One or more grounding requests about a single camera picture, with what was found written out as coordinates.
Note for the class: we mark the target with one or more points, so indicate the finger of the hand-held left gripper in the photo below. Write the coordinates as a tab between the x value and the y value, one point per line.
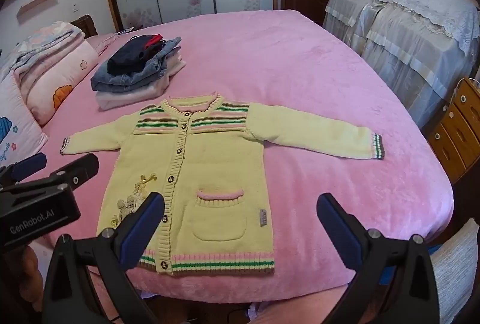
30	164
77	170

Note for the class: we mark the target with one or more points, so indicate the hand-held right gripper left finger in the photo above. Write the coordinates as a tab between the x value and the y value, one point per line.
144	224

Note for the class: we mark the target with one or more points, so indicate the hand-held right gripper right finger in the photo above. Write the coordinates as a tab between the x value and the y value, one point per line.
337	230

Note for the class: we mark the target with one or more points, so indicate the yellow striped knit cardigan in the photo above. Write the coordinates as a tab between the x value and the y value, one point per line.
202	174

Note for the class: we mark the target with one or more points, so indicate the white cartoon print pillow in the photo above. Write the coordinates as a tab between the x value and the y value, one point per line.
15	132

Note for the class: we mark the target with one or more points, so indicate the folded pale pink sweater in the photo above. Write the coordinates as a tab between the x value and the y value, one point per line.
150	91

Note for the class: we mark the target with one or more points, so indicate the white knitted cloth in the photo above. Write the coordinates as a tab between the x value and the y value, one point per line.
455	271

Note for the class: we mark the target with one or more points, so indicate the folded dark navy garment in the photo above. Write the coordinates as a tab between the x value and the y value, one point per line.
131	53

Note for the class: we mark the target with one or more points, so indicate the dark wooden headboard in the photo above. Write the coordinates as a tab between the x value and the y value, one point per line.
84	27

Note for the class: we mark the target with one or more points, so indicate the pink plush bed blanket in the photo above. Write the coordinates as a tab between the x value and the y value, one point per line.
300	83

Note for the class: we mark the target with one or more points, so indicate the wooden drawer cabinet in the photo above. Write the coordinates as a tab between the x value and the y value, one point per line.
455	128

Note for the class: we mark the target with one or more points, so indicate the stack of white packages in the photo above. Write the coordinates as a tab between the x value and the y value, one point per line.
405	31

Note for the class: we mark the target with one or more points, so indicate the white wall socket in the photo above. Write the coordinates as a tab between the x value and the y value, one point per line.
76	7

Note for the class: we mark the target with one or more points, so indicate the wooden wall shelf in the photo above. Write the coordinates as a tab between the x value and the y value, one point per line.
37	2

